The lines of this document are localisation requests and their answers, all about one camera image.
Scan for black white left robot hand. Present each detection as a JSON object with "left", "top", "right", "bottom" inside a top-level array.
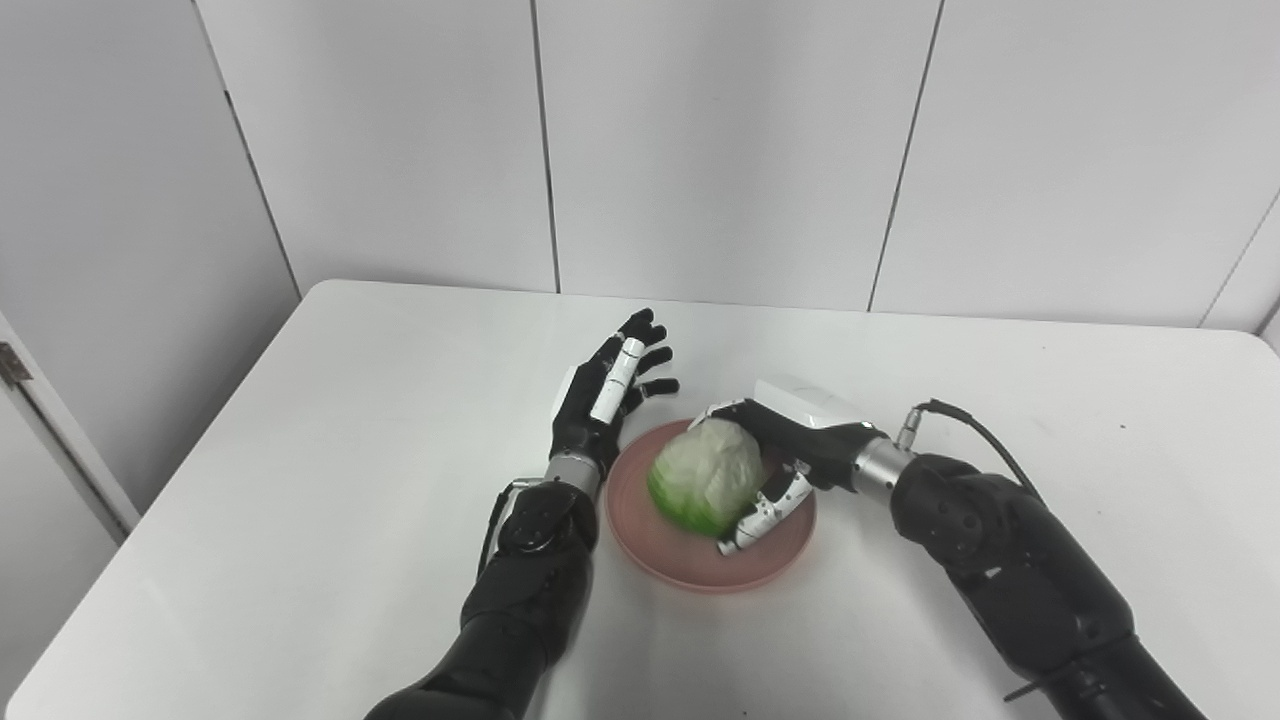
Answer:
[{"left": 548, "top": 308, "right": 681, "bottom": 481}]

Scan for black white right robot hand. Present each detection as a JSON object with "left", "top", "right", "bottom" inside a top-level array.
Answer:
[{"left": 688, "top": 375, "right": 891, "bottom": 557}]

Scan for green white cabbage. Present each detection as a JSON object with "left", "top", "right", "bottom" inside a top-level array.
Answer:
[{"left": 646, "top": 418, "right": 769, "bottom": 539}]

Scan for pink round plate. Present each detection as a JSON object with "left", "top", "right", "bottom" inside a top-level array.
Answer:
[{"left": 604, "top": 418, "right": 818, "bottom": 594}]

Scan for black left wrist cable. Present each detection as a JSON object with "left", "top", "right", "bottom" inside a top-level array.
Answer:
[{"left": 477, "top": 478, "right": 546, "bottom": 581}]

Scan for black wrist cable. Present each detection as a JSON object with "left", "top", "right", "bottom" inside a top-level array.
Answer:
[
  {"left": 897, "top": 398, "right": 1047, "bottom": 507},
  {"left": 477, "top": 478, "right": 546, "bottom": 581}
]

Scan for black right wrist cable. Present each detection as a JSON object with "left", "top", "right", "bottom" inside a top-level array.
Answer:
[{"left": 897, "top": 398, "right": 1047, "bottom": 507}]

